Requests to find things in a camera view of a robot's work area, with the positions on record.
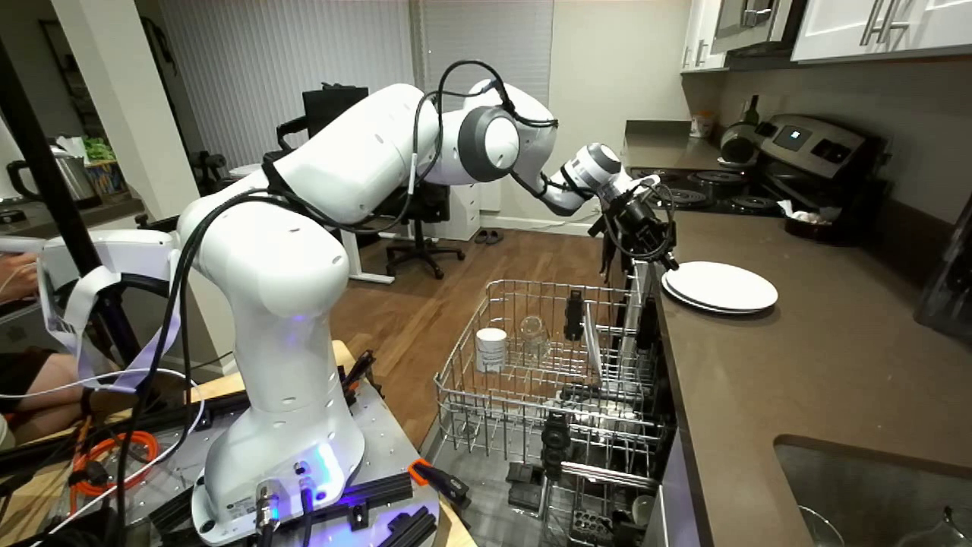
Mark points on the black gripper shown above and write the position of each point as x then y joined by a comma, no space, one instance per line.
640,214

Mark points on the person forearm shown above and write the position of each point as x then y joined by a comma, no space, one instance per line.
17,277

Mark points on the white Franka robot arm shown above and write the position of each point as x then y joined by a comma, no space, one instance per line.
276,305

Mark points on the dishwasher rack with black holders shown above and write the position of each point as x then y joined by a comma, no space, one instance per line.
527,496

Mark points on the clear drinking glass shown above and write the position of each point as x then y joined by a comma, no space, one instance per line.
533,336

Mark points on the black pan with white paper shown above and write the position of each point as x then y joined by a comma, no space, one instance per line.
826,230

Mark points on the white drawer unit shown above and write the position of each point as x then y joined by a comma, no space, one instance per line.
473,214

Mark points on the white cup in rack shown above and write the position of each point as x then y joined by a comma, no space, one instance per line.
492,350

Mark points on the black office chair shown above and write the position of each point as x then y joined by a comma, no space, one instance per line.
426,207

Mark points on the white window blinds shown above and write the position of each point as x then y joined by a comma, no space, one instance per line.
487,31

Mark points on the robot mounting table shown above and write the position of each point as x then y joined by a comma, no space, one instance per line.
389,434

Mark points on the steel kitchen sink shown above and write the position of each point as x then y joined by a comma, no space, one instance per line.
871,496

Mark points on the black monitor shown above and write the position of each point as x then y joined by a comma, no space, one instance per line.
329,107

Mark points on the black bar clamp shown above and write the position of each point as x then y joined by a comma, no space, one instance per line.
389,496

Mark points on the orange clamp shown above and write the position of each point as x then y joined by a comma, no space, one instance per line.
141,441

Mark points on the black tripod pole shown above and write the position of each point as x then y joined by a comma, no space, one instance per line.
49,191

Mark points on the narrow white wall cabinet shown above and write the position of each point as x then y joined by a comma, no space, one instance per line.
701,33

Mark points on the white rounded frame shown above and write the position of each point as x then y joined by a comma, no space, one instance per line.
132,252

